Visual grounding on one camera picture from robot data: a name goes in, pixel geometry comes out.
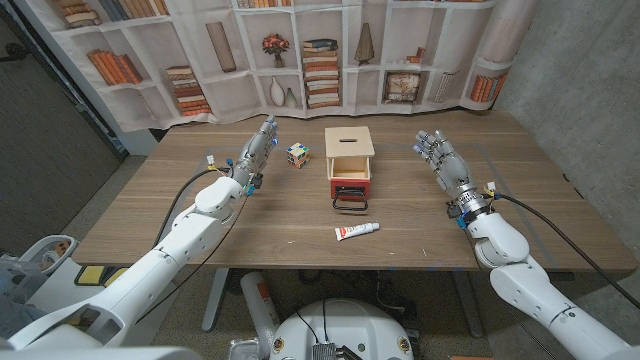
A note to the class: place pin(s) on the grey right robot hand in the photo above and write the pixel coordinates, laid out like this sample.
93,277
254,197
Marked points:
455,175

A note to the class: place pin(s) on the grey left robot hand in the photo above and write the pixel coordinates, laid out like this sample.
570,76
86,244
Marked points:
255,157

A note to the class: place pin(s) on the white red toothpaste tube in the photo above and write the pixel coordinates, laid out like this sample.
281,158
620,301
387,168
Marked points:
356,231

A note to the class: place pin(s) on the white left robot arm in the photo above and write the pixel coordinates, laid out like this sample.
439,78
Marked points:
165,260

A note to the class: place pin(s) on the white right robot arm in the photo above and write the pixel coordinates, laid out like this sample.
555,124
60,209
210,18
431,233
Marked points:
525,290

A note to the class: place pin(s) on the multicolour puzzle cube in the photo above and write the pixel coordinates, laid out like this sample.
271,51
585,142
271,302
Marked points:
298,155

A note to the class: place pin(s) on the printed bookshelf backdrop cloth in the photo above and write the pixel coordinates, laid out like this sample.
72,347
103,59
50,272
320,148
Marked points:
225,95

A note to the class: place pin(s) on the light wooden slotted box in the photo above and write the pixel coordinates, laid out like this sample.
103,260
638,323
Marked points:
349,141

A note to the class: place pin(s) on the grey metal table leg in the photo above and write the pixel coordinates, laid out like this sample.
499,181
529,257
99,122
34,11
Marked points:
467,305
216,300

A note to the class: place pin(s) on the white cylinder with orange label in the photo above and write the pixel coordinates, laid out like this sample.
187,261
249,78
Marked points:
257,300

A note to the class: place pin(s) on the yellow black-edged pad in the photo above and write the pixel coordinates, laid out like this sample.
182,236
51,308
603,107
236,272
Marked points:
89,275
116,276

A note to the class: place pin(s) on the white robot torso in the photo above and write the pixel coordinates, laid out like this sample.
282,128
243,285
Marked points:
345,325

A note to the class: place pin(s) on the crumpled silver foil tray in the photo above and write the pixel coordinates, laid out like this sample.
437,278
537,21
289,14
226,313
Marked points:
245,350

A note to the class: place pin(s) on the person in blue jeans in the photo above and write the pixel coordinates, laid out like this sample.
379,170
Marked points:
15,320

